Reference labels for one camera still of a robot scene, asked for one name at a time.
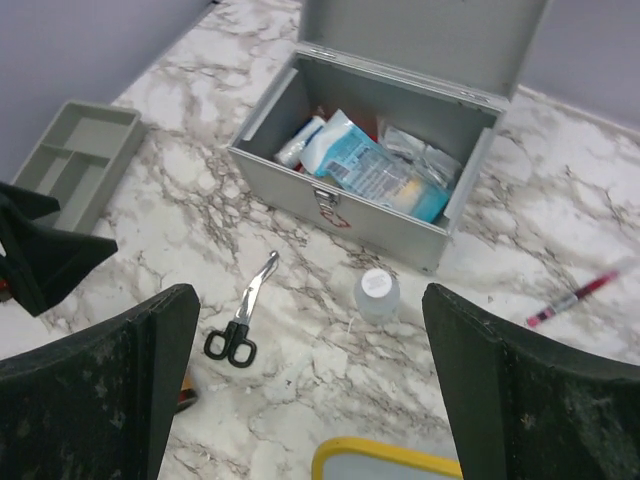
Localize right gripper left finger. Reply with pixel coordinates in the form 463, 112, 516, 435
1, 284, 200, 479

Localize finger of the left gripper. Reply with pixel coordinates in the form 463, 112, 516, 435
1, 183, 118, 317

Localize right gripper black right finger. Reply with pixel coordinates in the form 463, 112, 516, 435
422, 283, 639, 479

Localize brown medicine bottle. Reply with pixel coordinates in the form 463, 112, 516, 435
176, 373, 198, 413

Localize black handled scissors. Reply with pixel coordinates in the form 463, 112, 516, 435
203, 250, 280, 369

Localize white plastic bottle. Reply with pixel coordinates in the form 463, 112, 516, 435
354, 268, 400, 326

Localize bandage roll blue label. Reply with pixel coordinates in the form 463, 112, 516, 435
274, 116, 326, 169

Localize blue pouch packet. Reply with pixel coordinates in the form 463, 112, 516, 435
299, 108, 451, 224

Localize grey metal first aid box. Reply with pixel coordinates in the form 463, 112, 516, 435
229, 0, 548, 273

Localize red marker pen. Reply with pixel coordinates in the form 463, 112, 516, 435
526, 270, 621, 328

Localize small whiteboard yellow frame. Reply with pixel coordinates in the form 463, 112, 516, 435
311, 436, 463, 480

